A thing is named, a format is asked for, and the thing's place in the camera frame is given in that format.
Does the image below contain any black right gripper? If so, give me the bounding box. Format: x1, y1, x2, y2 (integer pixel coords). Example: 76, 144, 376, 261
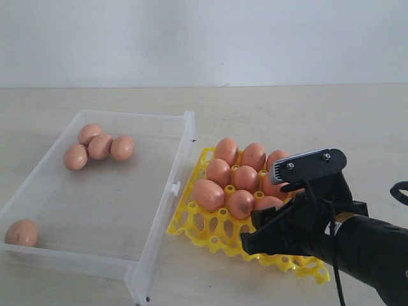
240, 196, 407, 305

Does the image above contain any brown egg third row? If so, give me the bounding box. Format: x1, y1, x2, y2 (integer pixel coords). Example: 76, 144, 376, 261
256, 196, 284, 210
233, 165, 259, 194

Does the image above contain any brown egg fourth row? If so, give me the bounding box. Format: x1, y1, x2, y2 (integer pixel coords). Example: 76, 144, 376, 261
261, 172, 288, 201
227, 190, 256, 220

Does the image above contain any brown egg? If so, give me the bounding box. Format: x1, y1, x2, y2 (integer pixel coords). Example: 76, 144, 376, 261
4, 219, 40, 247
88, 133, 113, 160
266, 150, 289, 171
78, 123, 103, 147
205, 158, 231, 188
110, 135, 135, 161

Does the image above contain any brown egg front bin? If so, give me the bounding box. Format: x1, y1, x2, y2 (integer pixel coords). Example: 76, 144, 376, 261
193, 179, 226, 212

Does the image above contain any brown egg packed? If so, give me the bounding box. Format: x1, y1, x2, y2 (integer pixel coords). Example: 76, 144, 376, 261
240, 143, 266, 172
214, 138, 239, 166

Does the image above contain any brown egg second row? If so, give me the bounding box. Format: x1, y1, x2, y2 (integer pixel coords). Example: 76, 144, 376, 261
63, 143, 88, 171

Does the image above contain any yellow plastic egg tray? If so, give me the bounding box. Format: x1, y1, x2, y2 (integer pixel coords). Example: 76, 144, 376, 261
166, 147, 330, 284

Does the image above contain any clear plastic tray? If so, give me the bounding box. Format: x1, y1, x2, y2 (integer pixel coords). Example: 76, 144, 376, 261
1, 110, 196, 305

